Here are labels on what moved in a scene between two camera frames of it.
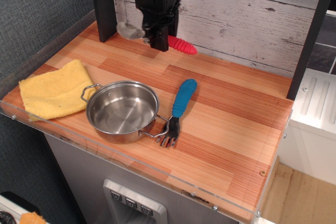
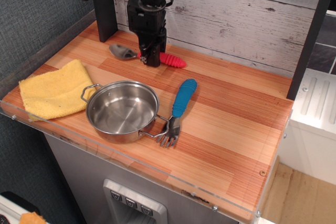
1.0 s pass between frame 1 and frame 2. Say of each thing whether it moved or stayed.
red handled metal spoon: moved
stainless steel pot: stayed
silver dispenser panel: stayed
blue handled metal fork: stayed
